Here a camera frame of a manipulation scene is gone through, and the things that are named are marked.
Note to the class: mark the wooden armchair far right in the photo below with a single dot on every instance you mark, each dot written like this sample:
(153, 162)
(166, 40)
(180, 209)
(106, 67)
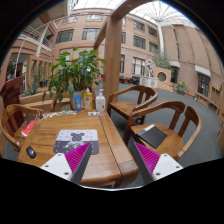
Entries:
(146, 96)

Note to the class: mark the wooden pillar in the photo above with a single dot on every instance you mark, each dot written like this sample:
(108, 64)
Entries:
(110, 33)

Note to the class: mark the yellow liquid bottle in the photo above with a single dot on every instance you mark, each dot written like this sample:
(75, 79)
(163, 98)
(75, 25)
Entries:
(88, 100)

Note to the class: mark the wooden armchair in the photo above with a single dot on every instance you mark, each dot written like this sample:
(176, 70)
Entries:
(173, 144)
(12, 122)
(146, 96)

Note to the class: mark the wooden armchair near right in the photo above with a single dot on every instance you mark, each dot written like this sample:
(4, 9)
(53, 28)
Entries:
(173, 144)

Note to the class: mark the black notebook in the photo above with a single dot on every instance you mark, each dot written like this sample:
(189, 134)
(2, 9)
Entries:
(152, 135)

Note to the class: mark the white statue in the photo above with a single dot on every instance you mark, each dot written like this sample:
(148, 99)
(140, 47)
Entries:
(150, 65)

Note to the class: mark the green potted plant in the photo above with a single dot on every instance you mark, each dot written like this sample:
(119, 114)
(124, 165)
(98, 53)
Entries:
(73, 75)

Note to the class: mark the grey bear print mouse pad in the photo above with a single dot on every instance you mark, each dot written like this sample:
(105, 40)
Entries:
(68, 140)

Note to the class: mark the wooden table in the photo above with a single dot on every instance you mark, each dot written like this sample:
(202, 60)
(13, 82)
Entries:
(110, 162)

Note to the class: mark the black computer mouse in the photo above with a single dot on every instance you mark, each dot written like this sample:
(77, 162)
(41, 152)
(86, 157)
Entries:
(31, 152)

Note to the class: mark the blue tube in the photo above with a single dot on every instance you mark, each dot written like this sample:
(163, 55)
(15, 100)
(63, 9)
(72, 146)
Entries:
(77, 99)

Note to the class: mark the clear hand sanitizer pump bottle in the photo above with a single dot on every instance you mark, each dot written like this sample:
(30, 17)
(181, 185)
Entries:
(100, 102)

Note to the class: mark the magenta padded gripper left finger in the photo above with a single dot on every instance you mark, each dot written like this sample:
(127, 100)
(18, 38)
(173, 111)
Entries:
(70, 166)

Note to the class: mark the wooden armchair left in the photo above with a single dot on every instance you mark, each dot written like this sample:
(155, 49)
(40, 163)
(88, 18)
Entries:
(12, 122)

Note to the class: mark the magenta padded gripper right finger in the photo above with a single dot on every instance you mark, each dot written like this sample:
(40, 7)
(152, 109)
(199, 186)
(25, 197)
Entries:
(154, 166)

